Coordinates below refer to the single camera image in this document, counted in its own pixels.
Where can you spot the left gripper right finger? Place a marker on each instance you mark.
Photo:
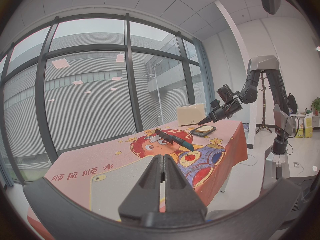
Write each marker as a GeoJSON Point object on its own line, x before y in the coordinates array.
{"type": "Point", "coordinates": [182, 196]}

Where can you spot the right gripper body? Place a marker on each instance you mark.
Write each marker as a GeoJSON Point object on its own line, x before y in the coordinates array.
{"type": "Point", "coordinates": [222, 112]}

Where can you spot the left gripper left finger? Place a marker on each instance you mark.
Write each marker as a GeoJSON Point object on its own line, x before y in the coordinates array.
{"type": "Point", "coordinates": [140, 196]}

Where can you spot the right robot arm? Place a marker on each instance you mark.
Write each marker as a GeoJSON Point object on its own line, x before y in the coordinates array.
{"type": "Point", "coordinates": [262, 62]}

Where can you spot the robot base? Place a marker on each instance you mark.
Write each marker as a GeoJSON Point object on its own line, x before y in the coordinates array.
{"type": "Point", "coordinates": [275, 166]}

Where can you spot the slice of bread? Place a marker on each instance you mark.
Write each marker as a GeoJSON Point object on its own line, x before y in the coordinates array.
{"type": "Point", "coordinates": [203, 129]}

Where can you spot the cream toaster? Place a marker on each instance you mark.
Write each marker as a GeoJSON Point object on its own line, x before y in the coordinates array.
{"type": "Point", "coordinates": [190, 115]}

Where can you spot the dark grey tray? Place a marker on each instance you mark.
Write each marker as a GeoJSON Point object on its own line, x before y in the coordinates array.
{"type": "Point", "coordinates": [211, 130]}

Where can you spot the cutting board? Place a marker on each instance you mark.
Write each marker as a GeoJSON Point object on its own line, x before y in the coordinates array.
{"type": "Point", "coordinates": [117, 181]}

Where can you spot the wooden coat stand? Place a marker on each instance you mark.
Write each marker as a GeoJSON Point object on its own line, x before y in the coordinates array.
{"type": "Point", "coordinates": [262, 109]}

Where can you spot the blue curtain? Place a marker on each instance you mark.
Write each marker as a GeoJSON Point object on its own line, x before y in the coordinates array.
{"type": "Point", "coordinates": [203, 74]}

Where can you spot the white knife rest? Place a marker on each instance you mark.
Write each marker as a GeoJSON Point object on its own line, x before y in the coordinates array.
{"type": "Point", "coordinates": [154, 140]}

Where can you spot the black backpack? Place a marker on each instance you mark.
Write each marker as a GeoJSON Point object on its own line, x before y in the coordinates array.
{"type": "Point", "coordinates": [292, 104]}

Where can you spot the yellow bag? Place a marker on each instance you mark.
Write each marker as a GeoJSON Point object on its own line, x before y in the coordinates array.
{"type": "Point", "coordinates": [308, 126]}

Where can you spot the green potted plant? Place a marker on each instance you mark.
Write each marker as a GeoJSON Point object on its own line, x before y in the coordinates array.
{"type": "Point", "coordinates": [317, 105]}

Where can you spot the window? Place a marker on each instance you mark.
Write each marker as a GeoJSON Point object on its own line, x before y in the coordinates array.
{"type": "Point", "coordinates": [87, 96]}

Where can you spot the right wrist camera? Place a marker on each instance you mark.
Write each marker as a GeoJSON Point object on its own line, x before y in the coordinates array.
{"type": "Point", "coordinates": [215, 104]}

